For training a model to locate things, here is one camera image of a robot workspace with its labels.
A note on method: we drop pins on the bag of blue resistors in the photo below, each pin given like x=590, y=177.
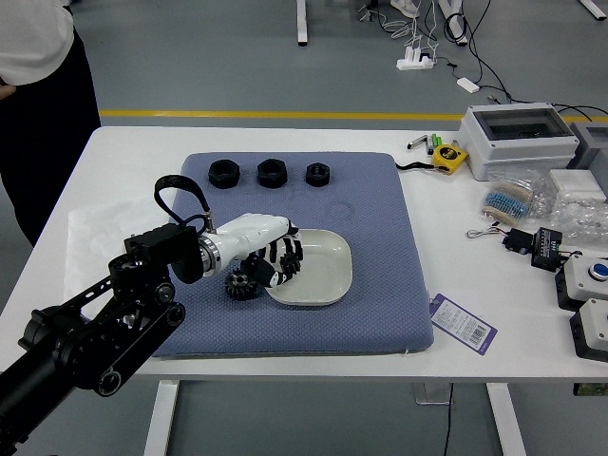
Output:
x=508, y=199

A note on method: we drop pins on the grey under-table control box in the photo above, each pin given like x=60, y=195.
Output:
x=427, y=393

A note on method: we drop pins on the large black gear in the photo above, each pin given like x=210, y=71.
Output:
x=237, y=285

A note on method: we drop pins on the small black hex nut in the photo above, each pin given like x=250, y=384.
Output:
x=311, y=179

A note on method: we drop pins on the person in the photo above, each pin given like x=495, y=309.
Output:
x=38, y=119

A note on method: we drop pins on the black electronic module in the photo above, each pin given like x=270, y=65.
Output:
x=546, y=247

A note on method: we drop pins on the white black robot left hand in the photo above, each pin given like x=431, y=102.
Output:
x=252, y=230

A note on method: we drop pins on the blue-grey quilted cushion mat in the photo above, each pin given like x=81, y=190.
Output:
x=332, y=332

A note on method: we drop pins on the white enclosure box clear lid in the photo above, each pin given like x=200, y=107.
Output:
x=518, y=152

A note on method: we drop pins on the white power adapter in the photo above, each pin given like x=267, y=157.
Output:
x=468, y=85

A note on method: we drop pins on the white desk leg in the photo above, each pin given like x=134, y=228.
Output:
x=302, y=24
x=596, y=9
x=460, y=38

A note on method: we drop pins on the large black hex nut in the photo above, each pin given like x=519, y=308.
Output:
x=214, y=179
x=263, y=179

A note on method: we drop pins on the white sneaker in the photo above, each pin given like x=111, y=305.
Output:
x=404, y=7

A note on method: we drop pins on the purple label tag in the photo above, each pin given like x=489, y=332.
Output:
x=461, y=323

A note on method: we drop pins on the silver metal piece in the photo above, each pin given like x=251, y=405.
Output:
x=418, y=142

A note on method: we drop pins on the person's hand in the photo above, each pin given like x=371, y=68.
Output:
x=5, y=91

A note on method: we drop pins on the white foam block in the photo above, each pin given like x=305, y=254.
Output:
x=575, y=183

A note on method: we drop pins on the white square dish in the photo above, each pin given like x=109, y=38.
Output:
x=323, y=275

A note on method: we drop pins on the white table leg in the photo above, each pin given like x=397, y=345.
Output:
x=159, y=418
x=506, y=418

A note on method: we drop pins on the blue push-button box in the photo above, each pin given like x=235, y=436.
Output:
x=579, y=280

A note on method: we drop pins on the white power strip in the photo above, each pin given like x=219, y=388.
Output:
x=408, y=64

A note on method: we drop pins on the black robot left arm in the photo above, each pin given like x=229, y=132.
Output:
x=95, y=342

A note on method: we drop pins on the clear plastic parts bag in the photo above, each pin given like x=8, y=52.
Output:
x=579, y=218

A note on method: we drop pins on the white box on black base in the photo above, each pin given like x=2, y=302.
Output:
x=594, y=328

